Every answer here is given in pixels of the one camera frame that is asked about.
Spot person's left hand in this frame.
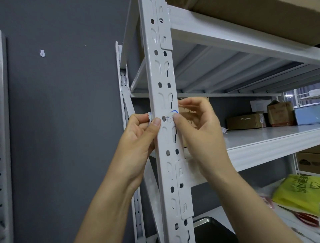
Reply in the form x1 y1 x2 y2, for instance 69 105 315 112
114 113 162 195

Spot person's right hand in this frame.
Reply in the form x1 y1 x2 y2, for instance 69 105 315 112
172 97 243 186

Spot white perforated shelf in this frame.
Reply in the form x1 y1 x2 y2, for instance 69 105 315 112
137 0 196 243

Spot person's left forearm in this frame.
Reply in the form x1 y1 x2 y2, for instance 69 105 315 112
74 171 145 243

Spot person's right forearm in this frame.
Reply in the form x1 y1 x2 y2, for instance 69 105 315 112
210 170 300 243

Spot small printed cardboard box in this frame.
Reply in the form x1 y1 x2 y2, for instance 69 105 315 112
177 97 210 148

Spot flat cardboard box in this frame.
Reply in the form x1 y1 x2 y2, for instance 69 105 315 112
226 112 267 131

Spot white paper sheet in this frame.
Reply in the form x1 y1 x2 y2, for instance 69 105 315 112
249 99 272 113

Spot white metal shelving rack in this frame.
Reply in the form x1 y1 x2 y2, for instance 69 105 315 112
147 175 320 243

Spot brown box with red print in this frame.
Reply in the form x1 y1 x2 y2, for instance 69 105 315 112
267 100 295 128

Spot steel tray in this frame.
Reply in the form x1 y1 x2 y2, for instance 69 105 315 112
193 217 238 243

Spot yellow-green plastic bag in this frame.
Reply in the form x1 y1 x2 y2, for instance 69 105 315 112
272 174 320 217

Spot cardboard box with dark print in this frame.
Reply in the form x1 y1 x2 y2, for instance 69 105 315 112
295 151 320 175

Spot light blue box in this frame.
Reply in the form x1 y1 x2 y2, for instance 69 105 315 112
294 106 320 126

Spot red scissors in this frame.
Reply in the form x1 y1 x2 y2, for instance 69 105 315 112
291 211 320 226

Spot large cardboard box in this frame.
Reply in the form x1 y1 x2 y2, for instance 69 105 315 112
166 0 320 47

